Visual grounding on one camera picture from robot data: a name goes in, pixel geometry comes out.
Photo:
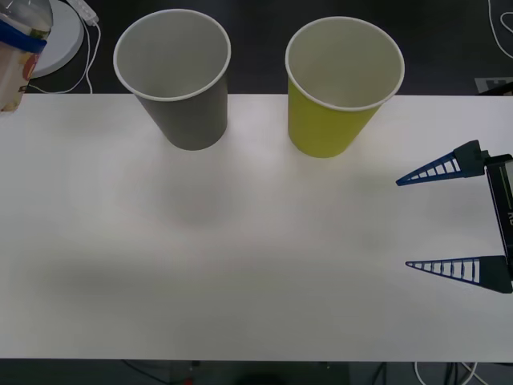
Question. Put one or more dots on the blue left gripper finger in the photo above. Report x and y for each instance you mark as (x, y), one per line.
(24, 38)

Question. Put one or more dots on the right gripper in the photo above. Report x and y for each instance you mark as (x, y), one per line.
(501, 208)

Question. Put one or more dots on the clear bottle with red cap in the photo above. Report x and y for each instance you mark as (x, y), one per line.
(16, 72)

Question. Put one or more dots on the round pale grey disc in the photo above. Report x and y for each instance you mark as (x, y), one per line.
(64, 40)

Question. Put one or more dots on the white power strip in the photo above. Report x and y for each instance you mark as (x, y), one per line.
(84, 10)

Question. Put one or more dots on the grey patterned marker board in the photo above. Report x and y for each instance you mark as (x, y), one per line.
(493, 85)

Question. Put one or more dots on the yellow-green plastic waste bin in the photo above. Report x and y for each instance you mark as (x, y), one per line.
(320, 128)

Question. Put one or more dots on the grey plastic waste bin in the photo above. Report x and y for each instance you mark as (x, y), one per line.
(188, 120)

